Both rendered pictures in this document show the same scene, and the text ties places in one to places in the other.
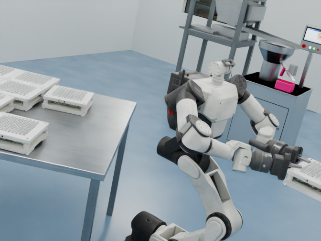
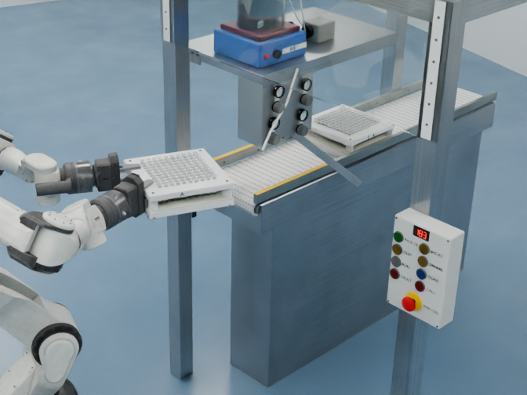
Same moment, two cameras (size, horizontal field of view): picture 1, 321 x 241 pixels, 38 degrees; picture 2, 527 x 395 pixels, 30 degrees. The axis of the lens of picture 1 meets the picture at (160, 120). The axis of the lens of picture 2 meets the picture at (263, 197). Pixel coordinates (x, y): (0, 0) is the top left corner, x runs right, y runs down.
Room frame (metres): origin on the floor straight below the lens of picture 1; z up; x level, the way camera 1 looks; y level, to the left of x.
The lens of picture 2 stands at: (0.43, 1.27, 2.22)
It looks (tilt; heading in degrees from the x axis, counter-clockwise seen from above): 27 degrees down; 301
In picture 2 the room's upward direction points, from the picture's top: 2 degrees clockwise
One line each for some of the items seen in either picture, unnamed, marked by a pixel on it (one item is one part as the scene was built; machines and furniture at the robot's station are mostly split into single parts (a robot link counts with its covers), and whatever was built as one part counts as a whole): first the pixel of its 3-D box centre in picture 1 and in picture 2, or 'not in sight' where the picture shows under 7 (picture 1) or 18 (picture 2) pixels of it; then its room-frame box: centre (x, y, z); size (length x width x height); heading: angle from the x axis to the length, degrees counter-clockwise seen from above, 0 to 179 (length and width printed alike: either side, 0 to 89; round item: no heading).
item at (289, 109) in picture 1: (265, 117); not in sight; (4.73, -1.07, 0.38); 0.63 x 0.57 x 0.76; 61
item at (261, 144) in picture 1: (264, 146); (56, 184); (2.14, -0.52, 0.99); 0.11 x 0.11 x 0.11; 47
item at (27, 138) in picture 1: (14, 126); not in sight; (1.99, 0.65, 0.89); 0.25 x 0.24 x 0.02; 176
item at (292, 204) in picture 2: not in sight; (361, 148); (1.79, -1.72, 0.74); 1.30 x 0.29 x 0.10; 76
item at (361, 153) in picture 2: not in sight; (389, 141); (1.66, -1.68, 0.82); 1.32 x 0.02 x 0.03; 76
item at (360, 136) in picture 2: not in sight; (347, 124); (1.81, -1.64, 0.86); 0.25 x 0.24 x 0.02; 166
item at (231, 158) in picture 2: not in sight; (332, 118); (1.92, -1.75, 0.82); 1.32 x 0.02 x 0.03; 76
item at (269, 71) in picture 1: (278, 63); not in sight; (4.80, -1.05, 0.95); 0.49 x 0.36 x 0.38; 61
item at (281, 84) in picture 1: (284, 85); not in sight; (4.49, -1.10, 0.80); 0.16 x 0.12 x 0.09; 61
